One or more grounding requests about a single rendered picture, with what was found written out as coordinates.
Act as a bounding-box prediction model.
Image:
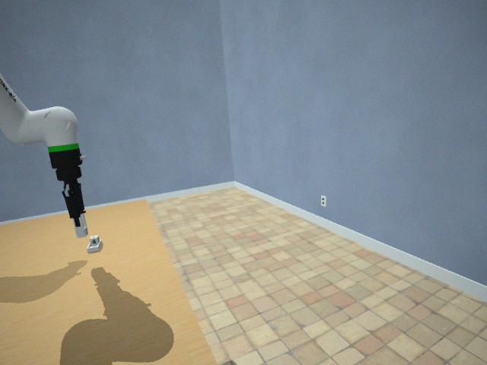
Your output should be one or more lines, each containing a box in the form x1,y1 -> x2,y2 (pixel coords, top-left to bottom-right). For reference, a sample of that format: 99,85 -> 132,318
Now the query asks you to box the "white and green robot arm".
0,74 -> 86,170

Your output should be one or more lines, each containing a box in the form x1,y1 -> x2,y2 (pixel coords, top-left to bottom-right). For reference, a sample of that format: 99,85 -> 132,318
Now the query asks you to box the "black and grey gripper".
56,167 -> 87,236

